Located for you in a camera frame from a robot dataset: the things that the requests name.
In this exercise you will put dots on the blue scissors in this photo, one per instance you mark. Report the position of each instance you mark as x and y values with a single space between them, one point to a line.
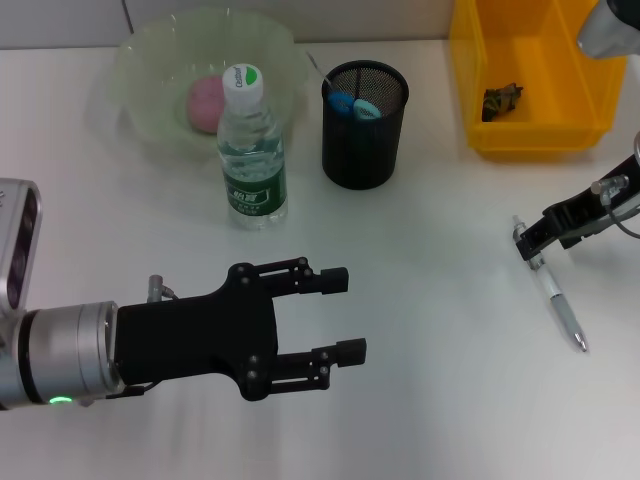
350 105

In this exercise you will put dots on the transparent plastic ruler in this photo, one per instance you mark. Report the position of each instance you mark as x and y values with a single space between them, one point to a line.
322 77

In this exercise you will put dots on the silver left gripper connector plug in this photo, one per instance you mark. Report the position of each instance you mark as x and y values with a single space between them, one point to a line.
157 287

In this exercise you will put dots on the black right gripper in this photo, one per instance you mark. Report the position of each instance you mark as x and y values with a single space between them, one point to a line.
585 210

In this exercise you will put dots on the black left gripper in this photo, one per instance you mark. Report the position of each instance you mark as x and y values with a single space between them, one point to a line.
200 340

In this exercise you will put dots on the yellow plastic bin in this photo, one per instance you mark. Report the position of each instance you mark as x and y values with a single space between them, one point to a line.
560 125

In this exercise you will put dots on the white grey pen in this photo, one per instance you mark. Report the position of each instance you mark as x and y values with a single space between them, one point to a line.
555 300

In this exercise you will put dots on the pink toy peach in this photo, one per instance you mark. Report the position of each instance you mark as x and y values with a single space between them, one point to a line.
202 107

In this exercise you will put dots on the clear green-label water bottle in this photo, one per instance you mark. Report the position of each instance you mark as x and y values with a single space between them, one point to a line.
252 165

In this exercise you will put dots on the black mesh pen holder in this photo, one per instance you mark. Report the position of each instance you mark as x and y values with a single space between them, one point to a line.
360 150

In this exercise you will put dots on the translucent green plastic fruit bowl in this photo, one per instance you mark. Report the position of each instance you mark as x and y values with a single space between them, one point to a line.
150 100

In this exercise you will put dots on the green plastic wrapper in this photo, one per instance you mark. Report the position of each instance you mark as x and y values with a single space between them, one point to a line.
500 102

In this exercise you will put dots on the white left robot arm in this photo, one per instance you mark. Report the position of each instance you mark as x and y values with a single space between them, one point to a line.
60 350

